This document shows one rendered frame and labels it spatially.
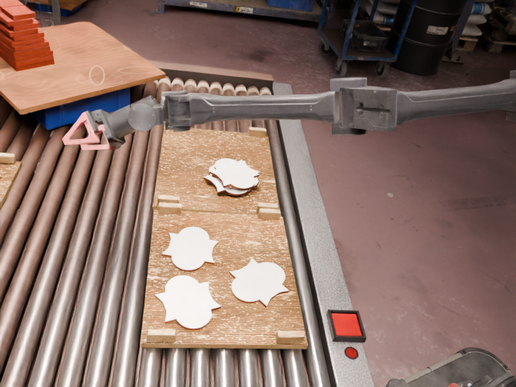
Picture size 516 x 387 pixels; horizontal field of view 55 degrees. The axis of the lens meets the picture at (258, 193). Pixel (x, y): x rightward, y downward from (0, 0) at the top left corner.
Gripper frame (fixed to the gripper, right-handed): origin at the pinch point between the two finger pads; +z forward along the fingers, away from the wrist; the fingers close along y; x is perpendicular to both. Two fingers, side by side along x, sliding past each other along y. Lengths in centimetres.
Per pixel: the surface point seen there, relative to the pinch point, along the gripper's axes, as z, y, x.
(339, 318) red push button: -38, 7, -60
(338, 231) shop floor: -62, 173, -59
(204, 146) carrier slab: -22, 49, -4
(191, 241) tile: -12.0, 14.9, -30.1
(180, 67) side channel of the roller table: -23, 85, 34
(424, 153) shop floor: -151, 257, -41
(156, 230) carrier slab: -4.6, 16.7, -24.0
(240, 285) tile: -19.8, 7.1, -43.9
